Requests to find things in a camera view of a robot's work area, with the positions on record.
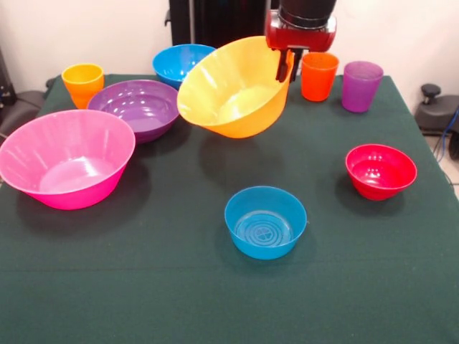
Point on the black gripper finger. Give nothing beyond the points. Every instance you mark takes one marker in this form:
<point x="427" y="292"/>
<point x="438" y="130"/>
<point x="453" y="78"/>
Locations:
<point x="282" y="68"/>
<point x="297" y="64"/>

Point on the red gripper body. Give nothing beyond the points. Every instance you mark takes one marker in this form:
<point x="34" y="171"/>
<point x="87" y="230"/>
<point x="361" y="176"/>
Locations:
<point x="301" y="38"/>

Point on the large orange bowl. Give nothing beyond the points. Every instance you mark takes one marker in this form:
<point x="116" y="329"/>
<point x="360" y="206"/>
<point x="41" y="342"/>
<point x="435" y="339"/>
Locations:
<point x="244" y="122"/>

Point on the small blue bowl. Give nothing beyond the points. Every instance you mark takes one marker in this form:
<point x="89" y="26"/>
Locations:
<point x="265" y="247"/>

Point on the orange-red cup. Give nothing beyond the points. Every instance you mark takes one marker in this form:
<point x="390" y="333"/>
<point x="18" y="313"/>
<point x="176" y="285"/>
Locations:
<point x="317" y="84"/>

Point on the purple cup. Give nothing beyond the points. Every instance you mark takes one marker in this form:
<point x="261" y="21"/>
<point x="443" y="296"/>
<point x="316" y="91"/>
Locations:
<point x="360" y="95"/>

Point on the large blue bowl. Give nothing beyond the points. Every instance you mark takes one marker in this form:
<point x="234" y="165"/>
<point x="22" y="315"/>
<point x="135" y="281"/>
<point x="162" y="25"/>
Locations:
<point x="175" y="61"/>

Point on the small red bowl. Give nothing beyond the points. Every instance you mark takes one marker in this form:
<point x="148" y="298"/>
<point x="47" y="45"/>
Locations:
<point x="380" y="184"/>

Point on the purple bowl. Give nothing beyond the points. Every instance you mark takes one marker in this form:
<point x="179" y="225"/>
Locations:
<point x="143" y="114"/>

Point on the yellow-orange cup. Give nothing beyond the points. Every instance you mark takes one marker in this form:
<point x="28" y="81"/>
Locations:
<point x="84" y="93"/>

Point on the large pink bowl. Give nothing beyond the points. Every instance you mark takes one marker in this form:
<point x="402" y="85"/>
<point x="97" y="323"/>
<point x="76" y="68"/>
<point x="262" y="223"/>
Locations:
<point x="82" y="193"/>

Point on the dark green tablecloth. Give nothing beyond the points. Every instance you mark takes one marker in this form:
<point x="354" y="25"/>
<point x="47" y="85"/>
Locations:
<point x="143" y="286"/>

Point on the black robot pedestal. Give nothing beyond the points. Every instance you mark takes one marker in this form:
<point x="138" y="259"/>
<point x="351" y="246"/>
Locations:
<point x="222" y="21"/>

